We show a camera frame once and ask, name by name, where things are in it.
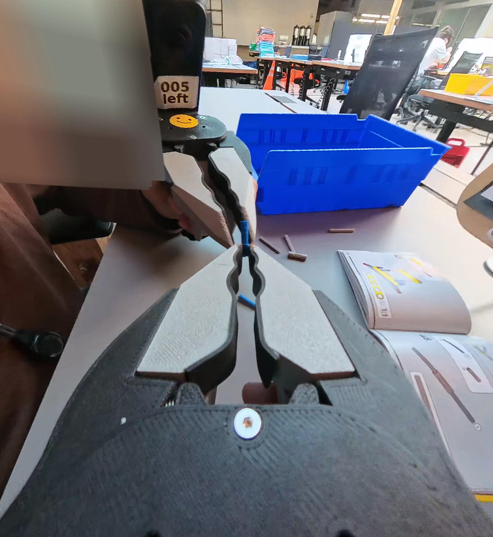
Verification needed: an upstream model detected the yellow plastic bin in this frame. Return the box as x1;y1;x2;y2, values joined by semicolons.
444;73;493;96

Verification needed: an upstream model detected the small wooden top table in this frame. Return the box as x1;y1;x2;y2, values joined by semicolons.
202;62;259;88

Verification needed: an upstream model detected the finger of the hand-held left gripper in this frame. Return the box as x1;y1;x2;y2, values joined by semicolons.
163;152;235;248
208;146;258;243

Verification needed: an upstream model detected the blue plastic bin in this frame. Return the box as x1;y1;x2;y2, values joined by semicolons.
236;112;452;215

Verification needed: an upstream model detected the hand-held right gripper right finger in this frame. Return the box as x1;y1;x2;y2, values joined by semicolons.
248;245;356;403

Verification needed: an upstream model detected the curved plywood board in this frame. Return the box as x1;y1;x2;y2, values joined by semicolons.
456;145;493;263

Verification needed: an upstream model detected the person's left hand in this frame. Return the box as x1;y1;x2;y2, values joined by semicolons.
144;180;195;237

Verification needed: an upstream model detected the lego instruction booklet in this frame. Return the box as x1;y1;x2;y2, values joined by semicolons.
337;250;493;496

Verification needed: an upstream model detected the brown lego axle with connector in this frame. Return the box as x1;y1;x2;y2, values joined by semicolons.
283;234;308;262

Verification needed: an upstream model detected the black lanyard strap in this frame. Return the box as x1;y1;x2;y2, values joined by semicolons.
0;297;65;360

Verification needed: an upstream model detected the stack of white boxes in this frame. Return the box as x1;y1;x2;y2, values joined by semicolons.
204;37;239;60

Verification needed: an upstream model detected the black mesh office chair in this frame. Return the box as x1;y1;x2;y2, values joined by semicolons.
340;27;441;121

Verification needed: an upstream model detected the red plastic container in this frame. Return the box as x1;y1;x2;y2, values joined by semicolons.
440;138;470;168

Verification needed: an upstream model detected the stack of colourful boxes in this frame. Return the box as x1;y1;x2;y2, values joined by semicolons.
256;27;277;58

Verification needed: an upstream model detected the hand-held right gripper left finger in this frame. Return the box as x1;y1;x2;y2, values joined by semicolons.
136;244;240;396

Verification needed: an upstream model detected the person's brown shirt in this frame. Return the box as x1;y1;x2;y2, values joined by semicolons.
0;180;117;523

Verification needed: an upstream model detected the wooden top work table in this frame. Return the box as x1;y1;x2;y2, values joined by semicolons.
256;55;364;101

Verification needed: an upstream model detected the wooden table with yellow bin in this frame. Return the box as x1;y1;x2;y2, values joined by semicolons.
418;87;493;145

